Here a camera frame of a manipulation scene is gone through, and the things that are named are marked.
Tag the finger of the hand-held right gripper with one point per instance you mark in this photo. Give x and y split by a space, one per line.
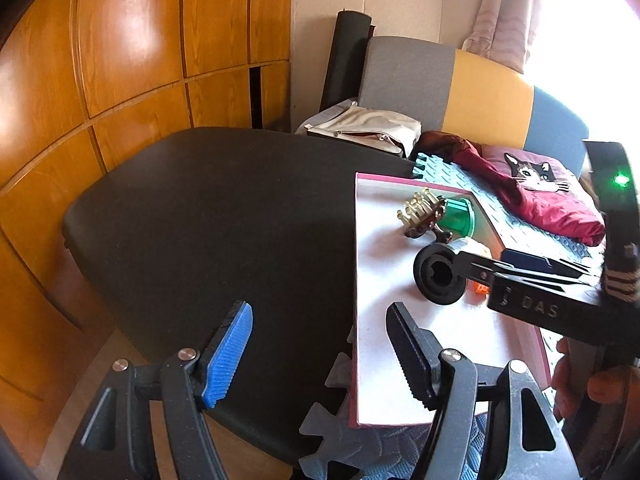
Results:
527 260
472 266

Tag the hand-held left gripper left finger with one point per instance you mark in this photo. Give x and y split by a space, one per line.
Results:
227 355

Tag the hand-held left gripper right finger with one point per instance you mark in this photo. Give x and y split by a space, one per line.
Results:
412 355

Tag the orange white toy gun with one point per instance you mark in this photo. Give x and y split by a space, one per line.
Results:
477 249

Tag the black silver cylinder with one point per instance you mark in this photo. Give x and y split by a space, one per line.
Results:
435 285

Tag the green plastic cup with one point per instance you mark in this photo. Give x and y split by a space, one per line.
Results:
457 217

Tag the pink cardboard tray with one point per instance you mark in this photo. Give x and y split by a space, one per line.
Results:
380 310

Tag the gold brown hair claw clip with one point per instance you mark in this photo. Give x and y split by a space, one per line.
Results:
420 207

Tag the person's right hand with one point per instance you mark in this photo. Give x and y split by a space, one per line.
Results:
607 385

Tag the blue foam puzzle mat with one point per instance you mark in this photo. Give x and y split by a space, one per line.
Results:
505 225

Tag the maroon blanket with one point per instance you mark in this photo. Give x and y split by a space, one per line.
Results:
550 210

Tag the purple cat pillow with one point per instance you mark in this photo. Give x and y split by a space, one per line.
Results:
530 170

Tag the grey foam puzzle tile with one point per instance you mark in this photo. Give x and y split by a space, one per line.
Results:
325 425

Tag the black table top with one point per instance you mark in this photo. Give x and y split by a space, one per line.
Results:
225 220

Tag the grey yellow blue headboard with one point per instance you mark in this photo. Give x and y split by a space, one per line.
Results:
490 95

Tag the beige canvas bag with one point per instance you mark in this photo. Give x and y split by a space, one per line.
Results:
365 122

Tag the pale patterned curtain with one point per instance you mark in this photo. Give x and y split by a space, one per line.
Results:
500 20

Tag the rolled black mat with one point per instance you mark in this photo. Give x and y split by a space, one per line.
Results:
345 60

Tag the wooden wardrobe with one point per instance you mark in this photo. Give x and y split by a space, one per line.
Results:
125 60

